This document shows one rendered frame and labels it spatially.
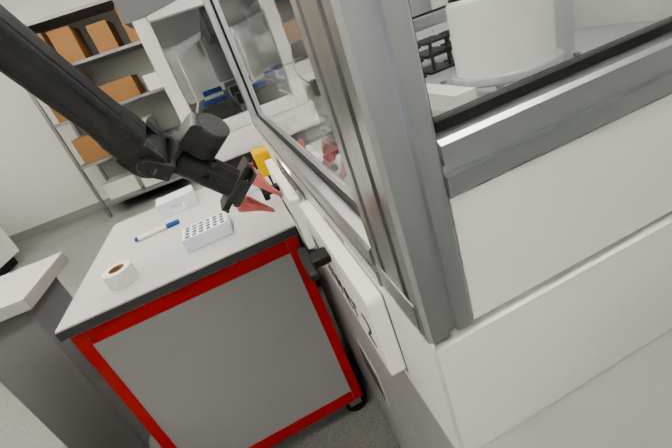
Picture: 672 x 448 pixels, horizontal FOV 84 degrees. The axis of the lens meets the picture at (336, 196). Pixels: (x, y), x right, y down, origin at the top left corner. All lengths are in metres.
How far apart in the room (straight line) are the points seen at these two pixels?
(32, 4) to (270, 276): 4.58
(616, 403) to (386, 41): 0.45
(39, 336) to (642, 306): 1.45
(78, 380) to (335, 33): 1.48
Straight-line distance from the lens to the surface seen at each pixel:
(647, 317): 0.48
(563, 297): 0.36
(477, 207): 0.26
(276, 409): 1.29
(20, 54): 0.60
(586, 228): 0.35
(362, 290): 0.39
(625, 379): 0.52
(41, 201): 5.61
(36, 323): 1.47
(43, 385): 1.62
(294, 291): 1.04
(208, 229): 1.02
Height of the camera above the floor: 1.17
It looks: 24 degrees down
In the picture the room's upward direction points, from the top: 19 degrees counter-clockwise
